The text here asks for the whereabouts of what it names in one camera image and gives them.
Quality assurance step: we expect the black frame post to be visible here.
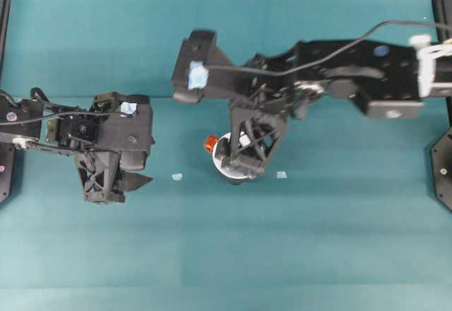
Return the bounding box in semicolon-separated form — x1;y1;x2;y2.
0;0;13;78

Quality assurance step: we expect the white paper cup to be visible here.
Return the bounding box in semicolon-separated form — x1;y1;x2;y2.
211;132;268;184

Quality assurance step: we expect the black camera cable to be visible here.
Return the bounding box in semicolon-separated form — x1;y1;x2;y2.
204;19;452;78
0;86;123;127

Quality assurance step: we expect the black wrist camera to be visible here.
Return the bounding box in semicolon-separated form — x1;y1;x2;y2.
91;91;157;171
172;29;248;104

